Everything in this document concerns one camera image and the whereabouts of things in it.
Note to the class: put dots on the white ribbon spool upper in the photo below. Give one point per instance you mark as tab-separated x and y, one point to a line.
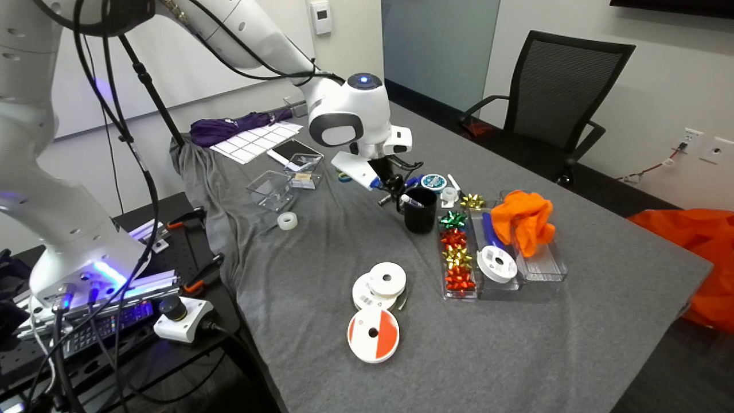
386	278

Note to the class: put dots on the green gift bow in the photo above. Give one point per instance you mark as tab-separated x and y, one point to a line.
452	221

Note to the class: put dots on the black office chair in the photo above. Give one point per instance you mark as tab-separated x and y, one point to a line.
557	88

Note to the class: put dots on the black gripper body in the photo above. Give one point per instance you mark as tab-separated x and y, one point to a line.
396	174

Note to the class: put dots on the purple cloth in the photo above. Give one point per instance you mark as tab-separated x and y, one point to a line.
211	131

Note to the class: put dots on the gold gift bow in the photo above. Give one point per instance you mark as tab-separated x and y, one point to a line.
459	257

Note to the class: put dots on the clear box with sticky notes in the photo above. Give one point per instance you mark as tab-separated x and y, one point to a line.
307	179

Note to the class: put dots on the empty clear plastic box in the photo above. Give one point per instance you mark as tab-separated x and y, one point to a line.
271	191

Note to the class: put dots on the white ribbon spool lower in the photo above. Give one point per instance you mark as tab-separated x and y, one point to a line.
364	297

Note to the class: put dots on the grey table cloth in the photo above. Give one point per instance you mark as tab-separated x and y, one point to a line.
572	349

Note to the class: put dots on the white ribbon spool in tray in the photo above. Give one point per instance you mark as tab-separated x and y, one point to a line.
497	265

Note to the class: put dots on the white tape roll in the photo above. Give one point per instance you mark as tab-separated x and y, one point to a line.
287	221

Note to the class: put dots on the orange bag on floor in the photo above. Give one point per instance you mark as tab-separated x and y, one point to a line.
708	234

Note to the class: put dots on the black pen cup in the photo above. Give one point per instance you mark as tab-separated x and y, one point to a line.
419	206

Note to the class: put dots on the red and white ribbon spool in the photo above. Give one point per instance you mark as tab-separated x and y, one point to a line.
373	336

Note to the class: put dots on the red gift bow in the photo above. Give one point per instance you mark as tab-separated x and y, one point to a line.
459	280

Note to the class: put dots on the white label sheets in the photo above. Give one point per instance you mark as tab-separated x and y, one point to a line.
249	146

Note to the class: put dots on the black and white booklet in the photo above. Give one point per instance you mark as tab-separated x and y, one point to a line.
295	155

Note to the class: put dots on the orange cloth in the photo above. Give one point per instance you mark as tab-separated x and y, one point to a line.
523	221

